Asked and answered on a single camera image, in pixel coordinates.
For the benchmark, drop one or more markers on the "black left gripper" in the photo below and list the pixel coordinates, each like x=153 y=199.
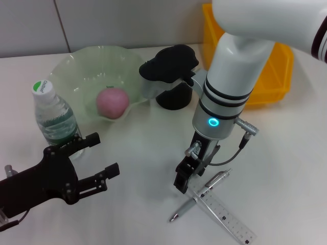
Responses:
x=46 y=181

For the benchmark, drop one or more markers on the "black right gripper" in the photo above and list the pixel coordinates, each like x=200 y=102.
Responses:
x=204 y=153

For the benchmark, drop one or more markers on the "silver pen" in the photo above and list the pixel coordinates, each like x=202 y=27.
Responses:
x=217 y=178

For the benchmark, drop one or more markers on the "clear plastic ruler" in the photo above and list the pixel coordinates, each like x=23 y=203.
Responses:
x=224 y=211

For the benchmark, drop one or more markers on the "pink peach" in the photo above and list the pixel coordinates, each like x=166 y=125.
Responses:
x=112 y=102

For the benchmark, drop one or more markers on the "clear green-label water bottle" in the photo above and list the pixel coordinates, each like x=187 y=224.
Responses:
x=53 y=114

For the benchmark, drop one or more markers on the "black mesh pen cup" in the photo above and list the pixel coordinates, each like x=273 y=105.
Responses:
x=176 y=99

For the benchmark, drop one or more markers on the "green glass fruit plate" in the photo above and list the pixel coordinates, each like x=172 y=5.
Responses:
x=76 y=69

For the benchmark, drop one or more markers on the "yellow plastic bin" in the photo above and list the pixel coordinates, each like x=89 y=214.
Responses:
x=276 y=84

